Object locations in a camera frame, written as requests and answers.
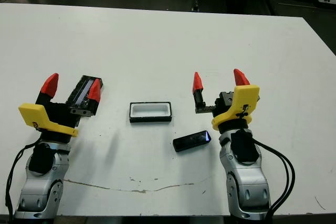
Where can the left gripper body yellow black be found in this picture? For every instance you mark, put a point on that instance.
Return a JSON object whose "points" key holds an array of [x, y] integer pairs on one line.
{"points": [[31, 111]]}

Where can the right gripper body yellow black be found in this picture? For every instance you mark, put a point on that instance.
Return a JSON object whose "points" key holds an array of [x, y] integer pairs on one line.
{"points": [[244, 98]]}

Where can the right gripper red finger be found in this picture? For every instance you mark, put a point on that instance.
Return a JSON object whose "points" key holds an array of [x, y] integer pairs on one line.
{"points": [[240, 78], [197, 82]]}

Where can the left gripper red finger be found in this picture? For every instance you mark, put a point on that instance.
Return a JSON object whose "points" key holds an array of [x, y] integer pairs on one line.
{"points": [[51, 85], [94, 91]]}

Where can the black box lid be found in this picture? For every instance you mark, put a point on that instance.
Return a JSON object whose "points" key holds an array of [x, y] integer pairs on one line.
{"points": [[78, 93]]}

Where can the slim black camera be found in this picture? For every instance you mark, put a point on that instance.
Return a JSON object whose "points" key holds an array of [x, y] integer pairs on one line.
{"points": [[191, 141]]}

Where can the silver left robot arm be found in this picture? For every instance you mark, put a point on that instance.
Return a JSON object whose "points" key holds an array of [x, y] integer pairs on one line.
{"points": [[39, 182]]}

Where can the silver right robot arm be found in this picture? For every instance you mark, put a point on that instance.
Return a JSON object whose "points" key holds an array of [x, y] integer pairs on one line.
{"points": [[249, 182]]}

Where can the black box with white insert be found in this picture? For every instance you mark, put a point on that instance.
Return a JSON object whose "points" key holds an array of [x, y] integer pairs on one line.
{"points": [[149, 111]]}

